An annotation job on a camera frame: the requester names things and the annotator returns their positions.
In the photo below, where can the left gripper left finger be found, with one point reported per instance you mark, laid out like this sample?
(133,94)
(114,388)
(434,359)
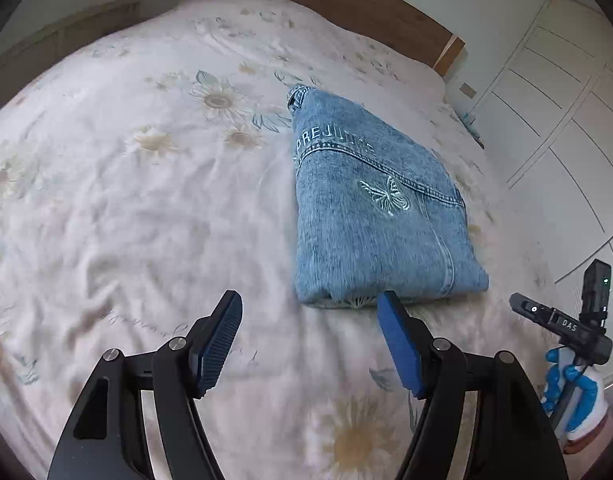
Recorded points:
(105,436)

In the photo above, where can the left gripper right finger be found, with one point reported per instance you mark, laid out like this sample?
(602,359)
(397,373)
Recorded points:
(512,437)

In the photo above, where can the blue denim jacket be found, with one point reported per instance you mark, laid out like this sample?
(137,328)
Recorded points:
(376,210)

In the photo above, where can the blue white gloved right hand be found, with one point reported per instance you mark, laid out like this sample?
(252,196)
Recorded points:
(587,407)

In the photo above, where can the white louvered wardrobe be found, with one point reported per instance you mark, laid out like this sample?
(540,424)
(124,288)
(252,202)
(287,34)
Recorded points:
(547,125)

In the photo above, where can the wooden nightstand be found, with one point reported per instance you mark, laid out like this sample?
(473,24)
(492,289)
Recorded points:
(468,122)

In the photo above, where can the beige wall socket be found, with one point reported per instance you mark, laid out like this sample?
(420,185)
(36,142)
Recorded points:
(467,90)

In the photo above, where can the beige low wall cabinet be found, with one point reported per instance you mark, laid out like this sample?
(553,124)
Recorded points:
(23,62)

